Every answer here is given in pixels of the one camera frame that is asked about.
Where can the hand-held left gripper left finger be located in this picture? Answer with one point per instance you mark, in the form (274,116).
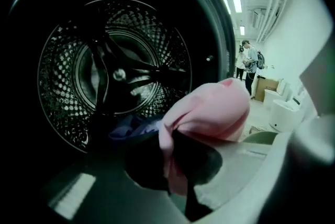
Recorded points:
(104,191)

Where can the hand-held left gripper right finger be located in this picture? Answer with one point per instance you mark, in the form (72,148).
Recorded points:
(261,191)

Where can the purple clothes garment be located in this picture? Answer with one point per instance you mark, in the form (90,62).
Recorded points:
(133,127)

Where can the pink clothes garment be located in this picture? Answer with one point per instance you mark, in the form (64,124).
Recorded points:
(209,110)

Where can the black washing machine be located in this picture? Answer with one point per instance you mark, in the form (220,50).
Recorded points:
(117,73)

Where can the brown cardboard box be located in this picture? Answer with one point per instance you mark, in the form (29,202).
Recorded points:
(265,87)

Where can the short ceiling light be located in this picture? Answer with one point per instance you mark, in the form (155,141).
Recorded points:
(242,30)

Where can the wall air conditioner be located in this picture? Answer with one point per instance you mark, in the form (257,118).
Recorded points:
(257,17)

